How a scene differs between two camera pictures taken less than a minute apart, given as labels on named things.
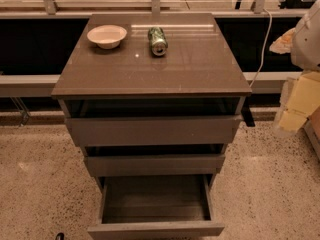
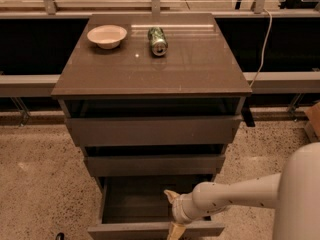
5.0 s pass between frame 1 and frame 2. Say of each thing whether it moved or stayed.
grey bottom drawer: stayed
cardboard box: stayed
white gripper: moved
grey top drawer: stayed
